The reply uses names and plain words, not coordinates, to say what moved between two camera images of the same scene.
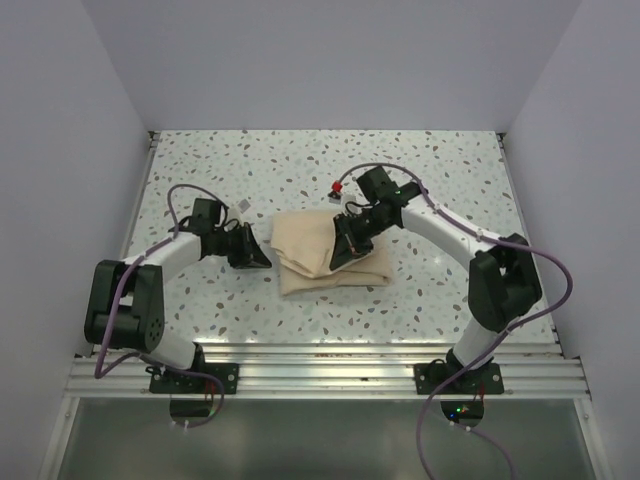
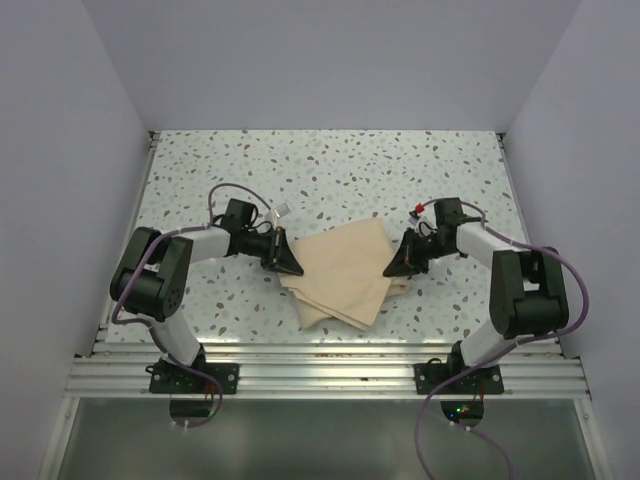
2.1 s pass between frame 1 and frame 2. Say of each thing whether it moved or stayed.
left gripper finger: moved
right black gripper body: moved
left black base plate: stayed
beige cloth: moved
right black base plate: stayed
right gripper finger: moved
